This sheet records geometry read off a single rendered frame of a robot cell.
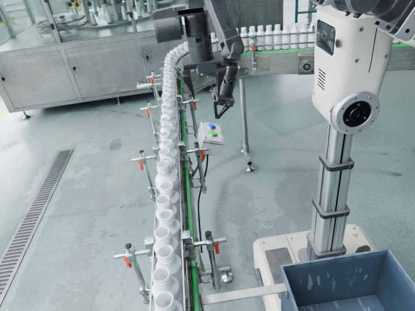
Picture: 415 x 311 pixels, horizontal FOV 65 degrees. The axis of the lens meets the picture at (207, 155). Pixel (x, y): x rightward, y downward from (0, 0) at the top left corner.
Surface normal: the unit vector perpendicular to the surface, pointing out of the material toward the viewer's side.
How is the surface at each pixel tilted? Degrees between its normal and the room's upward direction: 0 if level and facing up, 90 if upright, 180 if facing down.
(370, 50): 90
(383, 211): 0
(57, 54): 90
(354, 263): 90
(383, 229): 0
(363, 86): 100
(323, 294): 90
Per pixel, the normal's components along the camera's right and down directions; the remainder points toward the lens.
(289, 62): -0.22, 0.57
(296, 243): -0.12, -0.83
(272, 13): 0.10, 0.54
